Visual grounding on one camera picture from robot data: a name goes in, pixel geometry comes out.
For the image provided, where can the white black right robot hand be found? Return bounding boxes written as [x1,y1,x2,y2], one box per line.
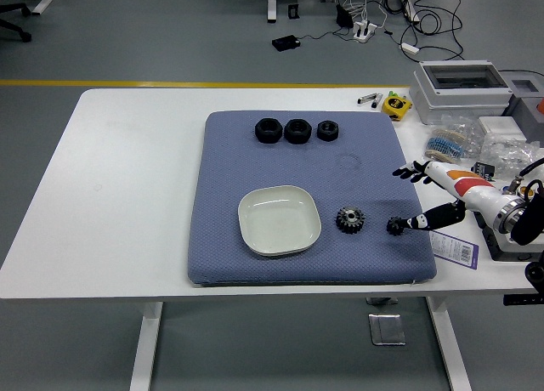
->
[392,160,511,235]

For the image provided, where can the small dark gear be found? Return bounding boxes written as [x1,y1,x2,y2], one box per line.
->
[386,216,408,237]

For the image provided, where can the large steel gear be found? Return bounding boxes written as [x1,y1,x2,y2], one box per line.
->
[335,207,367,235]

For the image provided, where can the small white box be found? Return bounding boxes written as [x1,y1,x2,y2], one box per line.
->
[478,116,522,138]

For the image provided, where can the grey box with orange button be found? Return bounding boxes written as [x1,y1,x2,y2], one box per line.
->
[505,78,544,145]

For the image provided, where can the small black hex nut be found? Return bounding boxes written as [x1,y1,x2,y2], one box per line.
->
[316,120,340,142]

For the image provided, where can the large black hex nut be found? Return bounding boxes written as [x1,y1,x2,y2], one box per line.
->
[254,117,283,145]
[283,117,313,145]

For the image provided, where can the flat black box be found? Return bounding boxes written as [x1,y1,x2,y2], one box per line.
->
[271,34,302,52]

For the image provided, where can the small black circuit board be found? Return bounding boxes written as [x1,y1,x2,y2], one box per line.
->
[472,161,496,182]

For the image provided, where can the blue resistor tape strip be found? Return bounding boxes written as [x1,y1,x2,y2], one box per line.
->
[424,127,468,162]

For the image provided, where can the clear plastic bag of parts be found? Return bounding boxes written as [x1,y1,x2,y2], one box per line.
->
[479,134,544,180]

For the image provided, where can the purple white label card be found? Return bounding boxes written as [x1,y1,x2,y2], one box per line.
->
[428,230,480,268]

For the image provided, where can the flat clear plastic bag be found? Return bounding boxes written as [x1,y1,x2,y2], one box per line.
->
[439,112,484,138]

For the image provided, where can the yellow tape measure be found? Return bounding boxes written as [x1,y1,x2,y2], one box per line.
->
[381,91,414,122]

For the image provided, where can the black desk control panel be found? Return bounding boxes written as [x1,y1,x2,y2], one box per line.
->
[503,295,544,307]

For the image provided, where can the silver black marker pen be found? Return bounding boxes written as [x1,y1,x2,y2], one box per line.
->
[356,93,383,110]

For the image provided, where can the metal floor plate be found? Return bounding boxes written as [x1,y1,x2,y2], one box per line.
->
[367,313,407,347]

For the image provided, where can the white power strip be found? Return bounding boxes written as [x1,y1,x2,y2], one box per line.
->
[352,20,378,43]

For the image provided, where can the white square dish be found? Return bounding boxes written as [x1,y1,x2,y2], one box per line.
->
[236,184,322,258]

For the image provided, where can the black power adapter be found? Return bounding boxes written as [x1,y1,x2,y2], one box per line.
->
[335,3,354,28]

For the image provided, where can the blue-grey padded mat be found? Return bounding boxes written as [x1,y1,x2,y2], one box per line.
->
[186,110,438,288]

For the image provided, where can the white table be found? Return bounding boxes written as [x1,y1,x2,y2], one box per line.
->
[0,88,544,391]

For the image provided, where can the black office chair base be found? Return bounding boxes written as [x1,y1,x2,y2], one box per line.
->
[0,2,33,43]

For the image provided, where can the grey electrical enclosure box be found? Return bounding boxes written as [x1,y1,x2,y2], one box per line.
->
[409,59,513,127]

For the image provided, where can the black floor cables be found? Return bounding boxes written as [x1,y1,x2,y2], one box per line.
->
[382,0,465,63]

